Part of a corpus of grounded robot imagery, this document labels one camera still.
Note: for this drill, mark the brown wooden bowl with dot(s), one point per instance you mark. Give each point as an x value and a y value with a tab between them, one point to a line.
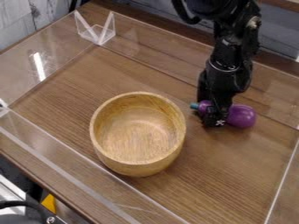
137	131

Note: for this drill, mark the yellow black equipment base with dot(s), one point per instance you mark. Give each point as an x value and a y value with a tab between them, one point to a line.
46	201

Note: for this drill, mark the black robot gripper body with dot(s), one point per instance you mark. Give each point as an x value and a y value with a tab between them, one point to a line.
221	82

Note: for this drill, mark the clear acrylic corner bracket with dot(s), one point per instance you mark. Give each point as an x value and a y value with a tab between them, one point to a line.
99	34

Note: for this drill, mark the purple toy eggplant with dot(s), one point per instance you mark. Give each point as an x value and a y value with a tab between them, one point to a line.
242	115

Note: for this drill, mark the clear acrylic tray wall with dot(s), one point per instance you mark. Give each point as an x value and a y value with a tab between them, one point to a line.
44	138

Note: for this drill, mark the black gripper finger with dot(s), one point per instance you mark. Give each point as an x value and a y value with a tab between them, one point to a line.
215	116

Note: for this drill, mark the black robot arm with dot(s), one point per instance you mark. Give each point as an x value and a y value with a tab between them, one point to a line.
237	20

